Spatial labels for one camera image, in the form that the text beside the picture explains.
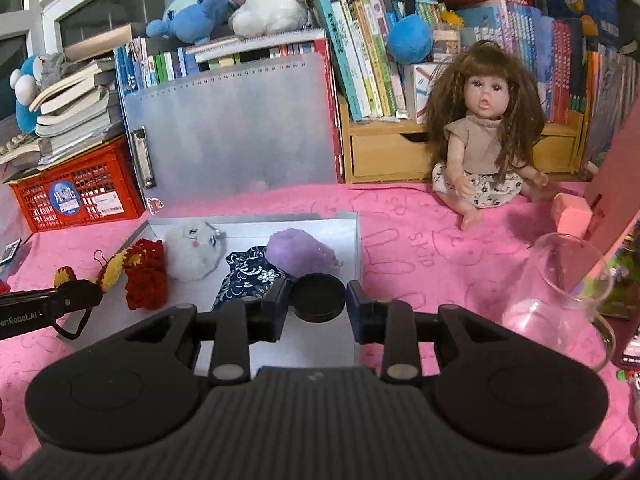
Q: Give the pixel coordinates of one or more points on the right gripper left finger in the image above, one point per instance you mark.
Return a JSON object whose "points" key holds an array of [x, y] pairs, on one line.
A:
{"points": [[237, 325]]}

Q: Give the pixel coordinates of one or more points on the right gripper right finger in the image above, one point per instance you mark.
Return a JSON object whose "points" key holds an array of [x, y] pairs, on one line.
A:
{"points": [[397, 328]]}

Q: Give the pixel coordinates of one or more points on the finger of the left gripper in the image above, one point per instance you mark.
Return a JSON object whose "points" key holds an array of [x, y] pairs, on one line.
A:
{"points": [[79, 295]]}

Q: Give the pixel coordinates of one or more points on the blue floral brocade pouch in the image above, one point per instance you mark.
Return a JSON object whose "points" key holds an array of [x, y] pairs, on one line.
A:
{"points": [[250, 274]]}

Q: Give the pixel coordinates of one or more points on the black round lid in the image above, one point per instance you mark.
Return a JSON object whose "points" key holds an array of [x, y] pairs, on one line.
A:
{"points": [[317, 297]]}

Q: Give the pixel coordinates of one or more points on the white fluffy plush toy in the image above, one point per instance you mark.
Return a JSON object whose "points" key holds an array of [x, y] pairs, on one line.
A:
{"points": [[193, 250]]}

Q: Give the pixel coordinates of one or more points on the purple fluffy plush toy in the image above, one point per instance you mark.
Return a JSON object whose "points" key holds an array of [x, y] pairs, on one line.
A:
{"points": [[297, 253]]}

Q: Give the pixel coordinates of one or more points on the silver shallow box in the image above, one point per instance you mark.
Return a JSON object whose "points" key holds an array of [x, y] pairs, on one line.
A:
{"points": [[302, 344]]}

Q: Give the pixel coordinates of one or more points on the red plastic crate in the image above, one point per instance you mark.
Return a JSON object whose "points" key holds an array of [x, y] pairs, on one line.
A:
{"points": [[94, 187]]}

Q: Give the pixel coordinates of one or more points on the wooden drawer organizer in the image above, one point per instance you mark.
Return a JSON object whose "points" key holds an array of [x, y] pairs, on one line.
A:
{"points": [[402, 151]]}

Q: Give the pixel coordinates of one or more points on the stack of books on crate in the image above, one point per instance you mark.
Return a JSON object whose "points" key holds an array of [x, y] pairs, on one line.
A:
{"points": [[80, 110]]}

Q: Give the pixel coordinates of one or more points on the translucent clipboard folder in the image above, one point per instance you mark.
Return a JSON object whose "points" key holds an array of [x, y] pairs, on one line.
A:
{"points": [[241, 129]]}

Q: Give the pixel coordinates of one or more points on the blue white doraemon plush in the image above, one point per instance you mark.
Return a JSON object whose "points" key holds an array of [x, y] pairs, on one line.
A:
{"points": [[37, 73]]}

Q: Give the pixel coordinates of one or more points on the brown haired baby doll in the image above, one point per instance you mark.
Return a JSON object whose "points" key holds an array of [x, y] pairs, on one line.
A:
{"points": [[485, 115]]}

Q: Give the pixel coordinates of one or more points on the pink triangular stand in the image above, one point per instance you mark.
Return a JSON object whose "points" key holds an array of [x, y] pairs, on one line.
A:
{"points": [[609, 207]]}

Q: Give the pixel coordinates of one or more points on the smartphone showing video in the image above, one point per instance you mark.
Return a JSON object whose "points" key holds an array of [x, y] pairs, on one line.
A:
{"points": [[630, 353]]}

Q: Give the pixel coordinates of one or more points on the blue plush ball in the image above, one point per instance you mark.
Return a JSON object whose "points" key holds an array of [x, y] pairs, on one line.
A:
{"points": [[410, 40]]}

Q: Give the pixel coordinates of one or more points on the blue stitch plush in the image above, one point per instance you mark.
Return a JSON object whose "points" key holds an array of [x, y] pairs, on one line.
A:
{"points": [[189, 21]]}

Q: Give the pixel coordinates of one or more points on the row of upright books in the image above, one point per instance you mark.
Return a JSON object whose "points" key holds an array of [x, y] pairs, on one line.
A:
{"points": [[571, 72]]}

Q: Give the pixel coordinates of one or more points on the glass mug green handle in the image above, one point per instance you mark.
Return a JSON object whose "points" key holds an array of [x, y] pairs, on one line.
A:
{"points": [[555, 300]]}

